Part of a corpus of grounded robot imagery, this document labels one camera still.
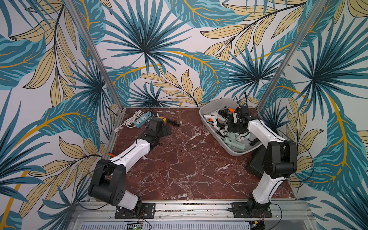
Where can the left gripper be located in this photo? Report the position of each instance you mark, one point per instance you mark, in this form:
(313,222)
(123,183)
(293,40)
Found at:
(166,132)

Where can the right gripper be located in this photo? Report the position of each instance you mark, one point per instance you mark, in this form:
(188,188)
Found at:
(238,124)

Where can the teal power strip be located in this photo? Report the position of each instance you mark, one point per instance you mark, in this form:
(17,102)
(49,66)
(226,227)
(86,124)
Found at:
(143,119)

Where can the large white glue gun blue trigger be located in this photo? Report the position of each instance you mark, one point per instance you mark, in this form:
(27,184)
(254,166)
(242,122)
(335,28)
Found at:
(213,117)

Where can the grey plastic storage box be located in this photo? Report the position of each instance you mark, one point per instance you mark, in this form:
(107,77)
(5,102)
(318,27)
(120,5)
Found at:
(220,104)

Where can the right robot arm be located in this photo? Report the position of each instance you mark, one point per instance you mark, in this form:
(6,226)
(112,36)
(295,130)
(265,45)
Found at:
(279,161)

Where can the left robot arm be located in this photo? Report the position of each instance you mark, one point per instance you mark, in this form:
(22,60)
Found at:
(108,183)

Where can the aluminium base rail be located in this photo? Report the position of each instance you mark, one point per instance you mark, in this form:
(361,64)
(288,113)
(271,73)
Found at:
(287,214)

